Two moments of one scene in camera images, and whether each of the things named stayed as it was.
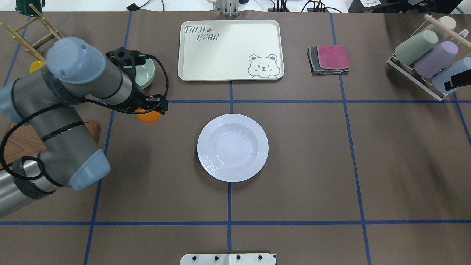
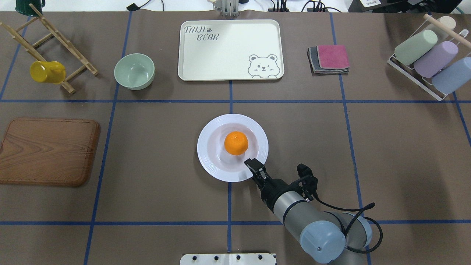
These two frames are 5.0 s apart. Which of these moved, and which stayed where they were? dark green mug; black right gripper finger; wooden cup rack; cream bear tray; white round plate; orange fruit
Moved: orange fruit; black right gripper finger
Stayed: wooden cup rack; cream bear tray; dark green mug; white round plate
